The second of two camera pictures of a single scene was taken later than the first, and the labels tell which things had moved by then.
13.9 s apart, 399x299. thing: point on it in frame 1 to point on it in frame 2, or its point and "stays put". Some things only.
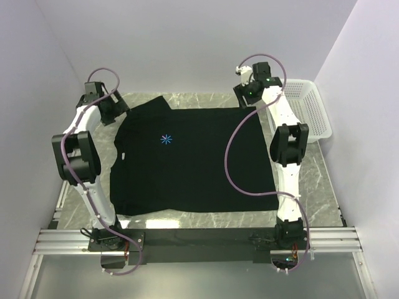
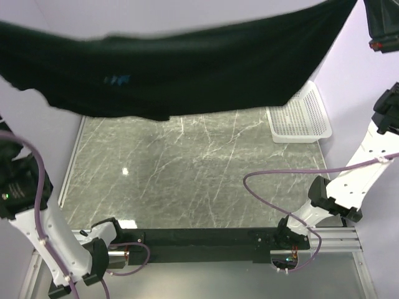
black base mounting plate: x=203 y=245 stays put
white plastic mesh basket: x=307 y=103 stays put
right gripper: x=240 y=91 to x=383 y=23
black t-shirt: x=172 y=160 to x=260 y=60
